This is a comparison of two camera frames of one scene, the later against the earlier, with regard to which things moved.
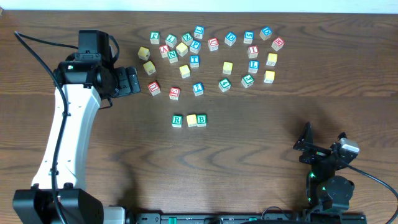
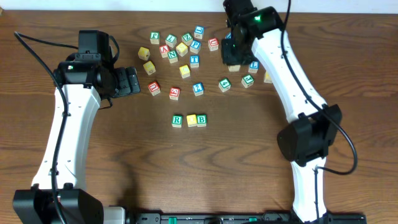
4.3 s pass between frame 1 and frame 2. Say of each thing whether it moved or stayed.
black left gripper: stayed
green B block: stayed
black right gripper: moved
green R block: stayed
